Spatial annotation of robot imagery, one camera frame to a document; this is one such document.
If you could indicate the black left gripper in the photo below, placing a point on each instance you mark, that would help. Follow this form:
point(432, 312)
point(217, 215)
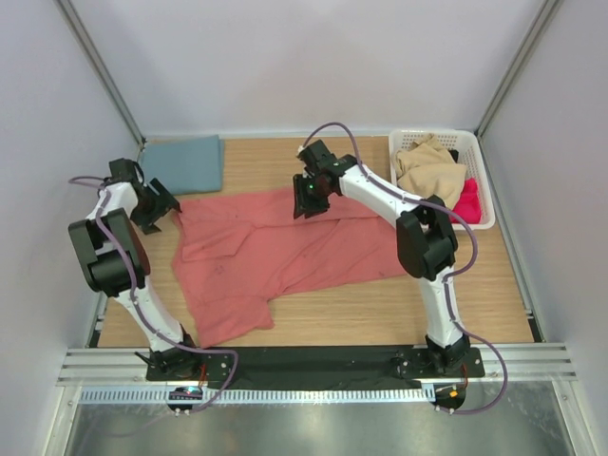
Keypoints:
point(145, 221)

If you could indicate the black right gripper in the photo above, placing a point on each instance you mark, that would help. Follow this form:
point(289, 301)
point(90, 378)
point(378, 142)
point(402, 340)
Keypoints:
point(302, 202)

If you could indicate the salmon red t-shirt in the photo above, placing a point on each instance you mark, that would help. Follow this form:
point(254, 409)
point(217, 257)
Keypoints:
point(236, 253)

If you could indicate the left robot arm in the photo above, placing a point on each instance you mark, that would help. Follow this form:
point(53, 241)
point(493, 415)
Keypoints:
point(114, 262)

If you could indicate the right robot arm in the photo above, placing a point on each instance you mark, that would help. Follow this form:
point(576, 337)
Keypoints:
point(426, 243)

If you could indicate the folded blue-grey t-shirt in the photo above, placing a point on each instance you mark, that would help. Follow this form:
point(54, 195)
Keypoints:
point(185, 167)

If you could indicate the beige t-shirt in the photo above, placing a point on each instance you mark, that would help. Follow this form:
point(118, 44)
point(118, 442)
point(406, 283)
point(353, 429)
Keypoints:
point(427, 169)

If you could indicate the black garment in basket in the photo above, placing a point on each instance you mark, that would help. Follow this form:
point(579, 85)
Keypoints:
point(454, 154)

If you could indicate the magenta pink t-shirt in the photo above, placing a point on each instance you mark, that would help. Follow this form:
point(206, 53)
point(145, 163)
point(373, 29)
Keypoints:
point(468, 206)

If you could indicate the white plastic laundry basket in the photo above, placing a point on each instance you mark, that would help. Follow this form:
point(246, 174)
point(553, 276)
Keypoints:
point(469, 154)

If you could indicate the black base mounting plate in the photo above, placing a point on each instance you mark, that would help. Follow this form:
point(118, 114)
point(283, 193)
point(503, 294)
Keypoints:
point(309, 368)

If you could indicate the aluminium front rail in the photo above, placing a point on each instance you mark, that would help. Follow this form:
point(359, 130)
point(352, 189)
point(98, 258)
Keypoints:
point(524, 362)

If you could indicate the left aluminium frame post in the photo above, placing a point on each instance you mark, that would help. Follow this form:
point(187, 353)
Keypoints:
point(96, 60)

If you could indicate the aluminium frame post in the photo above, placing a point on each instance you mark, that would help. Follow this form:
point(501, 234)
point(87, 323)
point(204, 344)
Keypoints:
point(521, 58)
point(96, 60)

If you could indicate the perforated cable duct strip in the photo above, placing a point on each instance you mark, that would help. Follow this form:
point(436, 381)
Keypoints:
point(189, 395)

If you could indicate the right aluminium frame post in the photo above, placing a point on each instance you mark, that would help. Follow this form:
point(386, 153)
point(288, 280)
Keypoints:
point(521, 58)

